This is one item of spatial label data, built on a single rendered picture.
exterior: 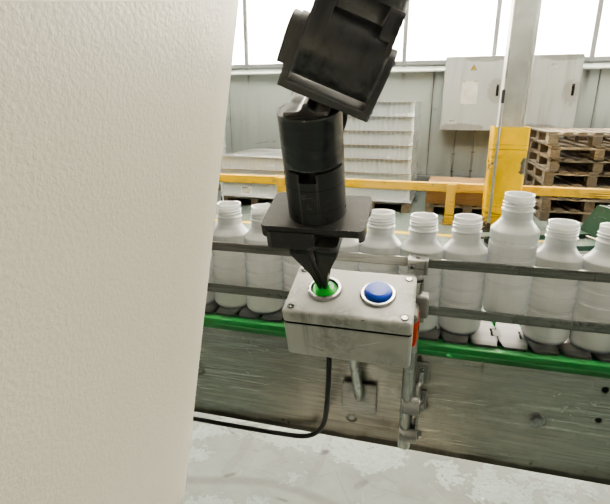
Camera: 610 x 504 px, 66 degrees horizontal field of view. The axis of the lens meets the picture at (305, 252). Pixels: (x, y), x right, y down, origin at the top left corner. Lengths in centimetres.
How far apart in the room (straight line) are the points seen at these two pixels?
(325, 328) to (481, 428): 31
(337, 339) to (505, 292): 25
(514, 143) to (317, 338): 471
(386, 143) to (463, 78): 184
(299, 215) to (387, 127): 554
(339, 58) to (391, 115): 559
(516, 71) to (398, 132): 148
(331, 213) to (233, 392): 43
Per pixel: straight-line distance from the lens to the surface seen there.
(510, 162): 516
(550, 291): 68
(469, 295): 67
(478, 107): 735
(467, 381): 70
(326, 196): 43
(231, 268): 73
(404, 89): 767
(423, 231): 65
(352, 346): 52
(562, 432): 75
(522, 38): 533
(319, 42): 38
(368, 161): 603
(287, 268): 69
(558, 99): 750
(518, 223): 65
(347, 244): 66
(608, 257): 69
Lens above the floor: 131
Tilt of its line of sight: 18 degrees down
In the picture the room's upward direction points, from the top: straight up
